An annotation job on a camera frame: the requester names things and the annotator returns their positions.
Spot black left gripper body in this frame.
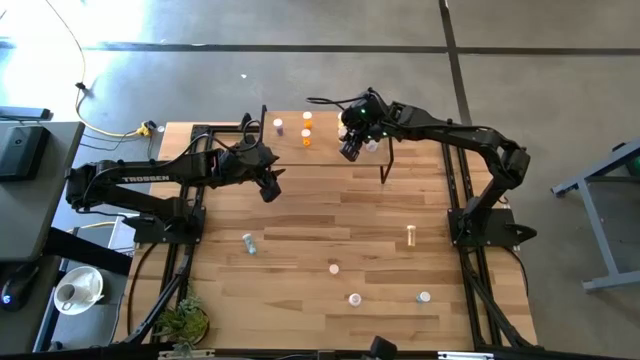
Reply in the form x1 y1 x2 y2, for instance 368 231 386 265
222 144 274 184

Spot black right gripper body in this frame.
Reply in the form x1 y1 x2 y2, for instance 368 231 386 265
344 93 390 135

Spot green potted plant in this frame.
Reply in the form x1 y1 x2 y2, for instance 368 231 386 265
152 284 211 356

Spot white coffee cup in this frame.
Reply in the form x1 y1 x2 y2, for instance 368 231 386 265
53 282 81 307

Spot grey desk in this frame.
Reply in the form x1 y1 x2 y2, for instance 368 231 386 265
0 119 87 264

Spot black box device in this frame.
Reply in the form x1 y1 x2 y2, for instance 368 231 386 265
0 124 51 182

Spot dark flat tablet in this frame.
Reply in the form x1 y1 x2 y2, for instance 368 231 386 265
0 105 52 122

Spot black computer mouse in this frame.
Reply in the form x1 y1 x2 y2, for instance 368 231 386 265
0 264 40 314

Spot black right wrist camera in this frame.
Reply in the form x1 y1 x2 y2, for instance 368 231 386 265
339 135 364 163

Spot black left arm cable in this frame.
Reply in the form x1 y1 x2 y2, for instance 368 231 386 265
172 118 262 169

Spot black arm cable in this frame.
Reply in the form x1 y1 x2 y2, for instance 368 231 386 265
305 87 374 109
172 118 262 169

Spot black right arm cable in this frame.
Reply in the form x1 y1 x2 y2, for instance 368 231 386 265
305 87 374 109

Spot wooden shelf with black frame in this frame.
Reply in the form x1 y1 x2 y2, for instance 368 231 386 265
258 104 397 185

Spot black aluminium rig frame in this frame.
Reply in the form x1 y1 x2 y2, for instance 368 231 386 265
122 112 536 351

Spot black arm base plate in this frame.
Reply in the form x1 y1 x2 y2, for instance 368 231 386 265
447 207 539 249
122 204 206 246

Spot black floor cables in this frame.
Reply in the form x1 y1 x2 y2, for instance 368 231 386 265
79 130 159 169

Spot yellow cable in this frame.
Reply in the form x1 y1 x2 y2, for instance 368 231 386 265
43 0 146 139

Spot silver bracket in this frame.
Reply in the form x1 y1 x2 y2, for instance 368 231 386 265
437 351 496 360
158 348 216 359

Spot grey metal cart frame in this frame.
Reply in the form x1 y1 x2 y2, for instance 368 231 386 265
549 139 640 294

